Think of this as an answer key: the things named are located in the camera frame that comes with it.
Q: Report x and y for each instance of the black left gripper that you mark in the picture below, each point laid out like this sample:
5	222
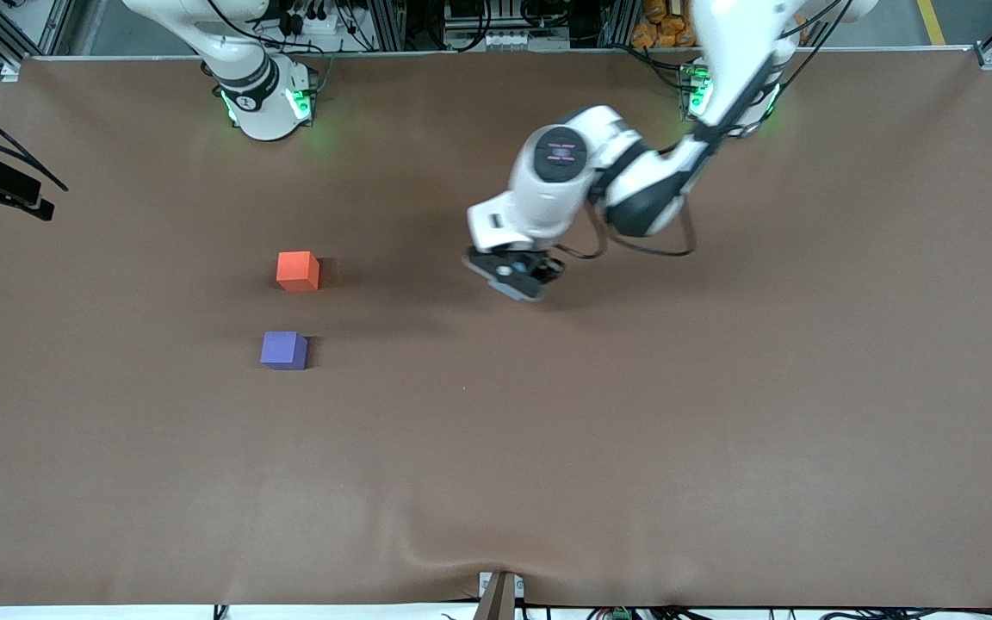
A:
550	268

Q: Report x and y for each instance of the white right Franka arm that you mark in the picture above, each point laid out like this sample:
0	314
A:
259	95

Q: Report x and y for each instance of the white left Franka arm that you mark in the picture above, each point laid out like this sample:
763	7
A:
565	172

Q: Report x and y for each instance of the brown table mat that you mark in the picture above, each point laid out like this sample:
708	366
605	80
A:
548	448

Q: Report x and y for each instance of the white power strip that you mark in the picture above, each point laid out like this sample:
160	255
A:
505	40

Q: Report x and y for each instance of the orange foam cube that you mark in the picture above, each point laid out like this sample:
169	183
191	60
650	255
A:
298	270

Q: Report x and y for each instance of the orange packets heap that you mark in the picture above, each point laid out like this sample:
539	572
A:
660	26

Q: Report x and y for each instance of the purple foam cube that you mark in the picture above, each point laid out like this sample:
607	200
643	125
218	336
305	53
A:
283	350

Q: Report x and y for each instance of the green terminal connector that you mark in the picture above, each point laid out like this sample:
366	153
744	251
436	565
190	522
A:
620	614

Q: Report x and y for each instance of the wooden post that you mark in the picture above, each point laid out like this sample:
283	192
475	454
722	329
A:
496	598

